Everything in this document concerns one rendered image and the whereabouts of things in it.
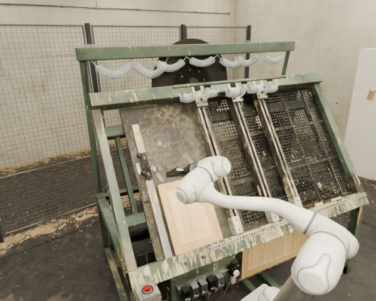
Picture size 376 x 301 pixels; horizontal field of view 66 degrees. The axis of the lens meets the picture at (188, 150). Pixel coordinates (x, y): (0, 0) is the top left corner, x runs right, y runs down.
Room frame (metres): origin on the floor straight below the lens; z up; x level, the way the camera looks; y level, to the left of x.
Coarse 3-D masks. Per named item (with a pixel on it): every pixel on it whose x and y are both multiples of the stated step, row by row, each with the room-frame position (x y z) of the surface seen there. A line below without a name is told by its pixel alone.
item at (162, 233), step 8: (136, 144) 1.95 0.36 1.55; (152, 184) 1.80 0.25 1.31; (152, 192) 1.77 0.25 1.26; (152, 200) 1.73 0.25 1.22; (152, 208) 1.71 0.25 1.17; (160, 216) 1.68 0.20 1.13; (160, 224) 1.65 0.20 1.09; (160, 232) 1.62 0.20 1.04; (160, 240) 1.60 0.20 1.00; (168, 248) 1.57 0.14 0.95; (168, 256) 1.54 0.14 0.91
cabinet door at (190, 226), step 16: (160, 192) 1.80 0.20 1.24; (176, 208) 1.77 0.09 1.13; (192, 208) 1.80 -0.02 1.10; (208, 208) 1.84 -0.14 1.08; (176, 224) 1.70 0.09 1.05; (192, 224) 1.73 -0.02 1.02; (208, 224) 1.77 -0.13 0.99; (176, 240) 1.63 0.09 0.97; (192, 240) 1.66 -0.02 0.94; (208, 240) 1.69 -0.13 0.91
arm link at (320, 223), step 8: (320, 216) 0.97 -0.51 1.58; (312, 224) 0.94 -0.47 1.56; (320, 224) 0.93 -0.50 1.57; (328, 224) 0.92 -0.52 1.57; (336, 224) 0.93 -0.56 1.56; (312, 232) 0.91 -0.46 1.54; (328, 232) 0.87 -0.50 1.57; (336, 232) 0.88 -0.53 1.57; (344, 232) 0.90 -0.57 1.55; (344, 240) 0.86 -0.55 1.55; (352, 240) 0.87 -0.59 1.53; (352, 248) 0.85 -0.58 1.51; (352, 256) 0.85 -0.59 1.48
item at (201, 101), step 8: (192, 88) 2.31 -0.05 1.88; (208, 88) 2.19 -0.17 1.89; (200, 96) 2.29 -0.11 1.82; (208, 96) 2.20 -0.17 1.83; (192, 104) 2.34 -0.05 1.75; (200, 104) 2.24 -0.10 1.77; (200, 112) 2.24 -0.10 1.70; (200, 120) 2.22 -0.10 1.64; (200, 128) 2.22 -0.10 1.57; (208, 128) 2.18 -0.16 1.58; (208, 136) 2.14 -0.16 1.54; (208, 144) 2.10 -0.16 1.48; (208, 152) 2.10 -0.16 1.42; (216, 152) 2.07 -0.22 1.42; (224, 176) 1.98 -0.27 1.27; (224, 184) 1.96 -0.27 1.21; (224, 192) 1.90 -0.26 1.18; (224, 208) 1.88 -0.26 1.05; (232, 216) 1.80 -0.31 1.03; (232, 224) 1.78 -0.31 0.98; (240, 224) 1.78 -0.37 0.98; (232, 232) 1.78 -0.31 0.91; (240, 232) 1.75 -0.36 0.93
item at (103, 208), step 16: (272, 192) 2.72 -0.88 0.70; (112, 224) 2.09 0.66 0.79; (352, 224) 2.37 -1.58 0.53; (112, 240) 1.91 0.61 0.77; (112, 256) 2.42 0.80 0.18; (144, 256) 1.66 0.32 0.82; (240, 256) 2.01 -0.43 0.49; (112, 272) 2.19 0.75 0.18; (160, 288) 1.70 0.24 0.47; (224, 288) 1.91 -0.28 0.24
